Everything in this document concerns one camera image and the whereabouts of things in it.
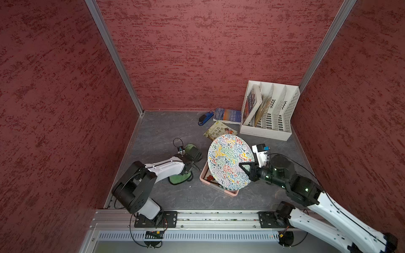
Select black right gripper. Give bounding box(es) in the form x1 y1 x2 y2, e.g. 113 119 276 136
239 160 288 188

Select green cleaning cloth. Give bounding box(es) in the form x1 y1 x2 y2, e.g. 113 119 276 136
168 143 200 186

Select multicolour speckled round plate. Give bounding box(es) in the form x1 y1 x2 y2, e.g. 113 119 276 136
207 135 254 191

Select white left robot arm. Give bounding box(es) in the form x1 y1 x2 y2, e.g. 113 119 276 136
111 146 202 220

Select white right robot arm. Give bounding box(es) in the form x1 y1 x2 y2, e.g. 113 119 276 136
239 153 398 253

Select pink plastic basket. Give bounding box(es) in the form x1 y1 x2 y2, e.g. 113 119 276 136
199 162 239 197

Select green cartoon children's book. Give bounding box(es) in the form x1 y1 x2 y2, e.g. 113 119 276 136
204 121 238 141

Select blue stapler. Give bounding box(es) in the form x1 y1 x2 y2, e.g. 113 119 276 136
198 111 214 126

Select blue striped cover book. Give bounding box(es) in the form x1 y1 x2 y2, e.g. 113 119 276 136
213 108 242 124

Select white plastic file organizer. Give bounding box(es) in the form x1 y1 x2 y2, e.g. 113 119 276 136
239 80 300 141

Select thin books in organizer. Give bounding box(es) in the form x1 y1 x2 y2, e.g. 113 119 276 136
243 84 262 125

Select yellow illustrated children's book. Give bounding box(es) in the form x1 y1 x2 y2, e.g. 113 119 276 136
254 93 272 127

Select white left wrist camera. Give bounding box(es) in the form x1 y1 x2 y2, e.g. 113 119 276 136
177 145 186 156

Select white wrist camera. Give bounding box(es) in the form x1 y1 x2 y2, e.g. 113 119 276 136
252 144 270 168
177 145 186 156

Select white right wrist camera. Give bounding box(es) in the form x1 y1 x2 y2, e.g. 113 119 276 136
252 144 270 168

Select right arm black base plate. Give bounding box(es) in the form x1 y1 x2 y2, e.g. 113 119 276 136
257 211 290 229

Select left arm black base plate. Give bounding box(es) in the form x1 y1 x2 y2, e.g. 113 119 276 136
134 210 178 229

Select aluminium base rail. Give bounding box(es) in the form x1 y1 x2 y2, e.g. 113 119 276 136
90 209 284 231

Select white perforated cable duct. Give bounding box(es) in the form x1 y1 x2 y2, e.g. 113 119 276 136
97 230 279 242

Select left aluminium corner post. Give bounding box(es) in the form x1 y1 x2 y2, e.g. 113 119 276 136
85 0 144 117

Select aluminium corner post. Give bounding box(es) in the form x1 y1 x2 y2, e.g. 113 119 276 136
299 0 356 94
85 0 144 117

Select right aluminium corner post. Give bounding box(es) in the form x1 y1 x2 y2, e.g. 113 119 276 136
299 0 356 94

